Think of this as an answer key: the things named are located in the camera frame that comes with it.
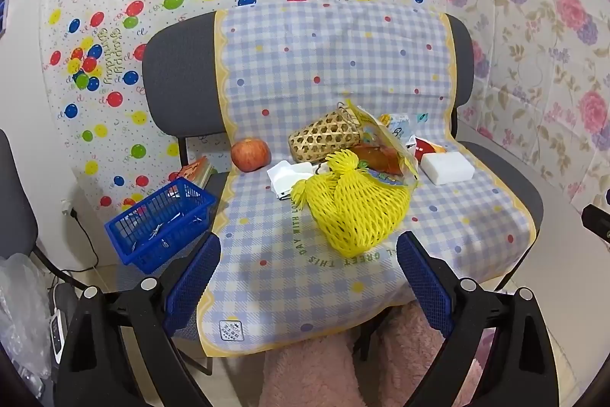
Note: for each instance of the blue white milk carton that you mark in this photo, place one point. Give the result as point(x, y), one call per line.
point(398, 128)

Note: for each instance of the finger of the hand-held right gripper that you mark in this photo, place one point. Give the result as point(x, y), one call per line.
point(598, 223)

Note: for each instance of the clear plastic bag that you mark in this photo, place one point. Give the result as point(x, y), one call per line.
point(19, 316)

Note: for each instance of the woven bamboo basket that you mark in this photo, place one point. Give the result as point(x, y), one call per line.
point(324, 135)

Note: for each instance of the blue checkered cloth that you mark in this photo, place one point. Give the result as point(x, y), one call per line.
point(309, 63)

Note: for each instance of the white foam block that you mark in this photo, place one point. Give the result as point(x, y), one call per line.
point(448, 168)

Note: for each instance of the dark grey chair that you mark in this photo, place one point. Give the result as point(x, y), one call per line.
point(16, 206)

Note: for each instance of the red apple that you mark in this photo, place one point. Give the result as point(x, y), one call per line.
point(250, 155)

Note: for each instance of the yellow foam fruit net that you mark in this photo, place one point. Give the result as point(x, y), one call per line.
point(357, 211)

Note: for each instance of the red yellow carton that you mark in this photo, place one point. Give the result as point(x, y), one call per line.
point(426, 148)

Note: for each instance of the yellow snack bag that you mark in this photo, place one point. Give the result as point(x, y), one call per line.
point(381, 159)

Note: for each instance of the pink fluffy rug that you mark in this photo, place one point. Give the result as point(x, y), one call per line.
point(309, 373)

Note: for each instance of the blue plastic basket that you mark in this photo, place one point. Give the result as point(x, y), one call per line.
point(157, 221)

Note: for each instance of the white power strip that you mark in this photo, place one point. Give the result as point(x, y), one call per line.
point(58, 326)

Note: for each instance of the wall plug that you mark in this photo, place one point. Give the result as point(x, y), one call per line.
point(70, 210)

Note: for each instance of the grey office chair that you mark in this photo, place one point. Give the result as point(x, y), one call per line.
point(176, 68)

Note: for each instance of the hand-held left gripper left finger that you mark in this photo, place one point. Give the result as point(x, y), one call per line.
point(190, 283)

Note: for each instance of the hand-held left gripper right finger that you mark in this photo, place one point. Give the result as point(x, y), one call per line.
point(424, 283)

